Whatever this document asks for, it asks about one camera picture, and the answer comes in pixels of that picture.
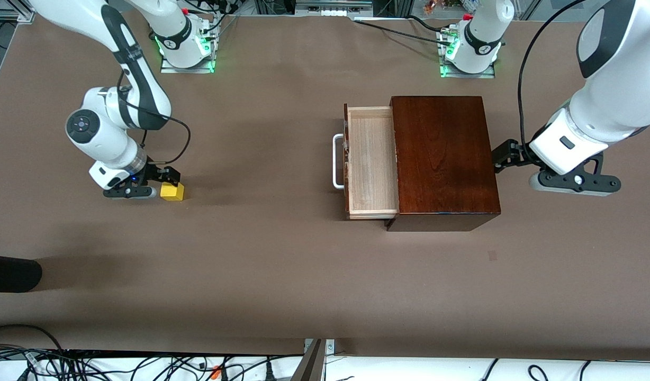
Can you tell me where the wooden drawer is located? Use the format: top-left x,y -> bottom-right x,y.
344,104 -> 400,221

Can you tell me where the dark brown wooden cabinet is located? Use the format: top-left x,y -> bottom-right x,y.
384,96 -> 501,232

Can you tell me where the black padded object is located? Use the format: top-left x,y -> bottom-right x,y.
0,254 -> 43,293

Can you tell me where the white power strip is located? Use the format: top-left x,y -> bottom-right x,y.
295,0 -> 374,17

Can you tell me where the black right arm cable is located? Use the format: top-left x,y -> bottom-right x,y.
117,71 -> 191,165

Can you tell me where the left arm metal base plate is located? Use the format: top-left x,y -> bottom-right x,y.
438,26 -> 496,79

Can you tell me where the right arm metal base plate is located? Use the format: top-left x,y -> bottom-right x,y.
160,15 -> 220,74

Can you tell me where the long black table cable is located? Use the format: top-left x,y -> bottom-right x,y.
354,19 -> 455,46

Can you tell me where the black looped cable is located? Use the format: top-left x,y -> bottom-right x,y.
0,324 -> 66,352

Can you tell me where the aluminium frame profile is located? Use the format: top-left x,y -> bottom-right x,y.
0,5 -> 36,23

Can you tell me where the grey metal bracket post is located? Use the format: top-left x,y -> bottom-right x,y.
291,339 -> 336,381

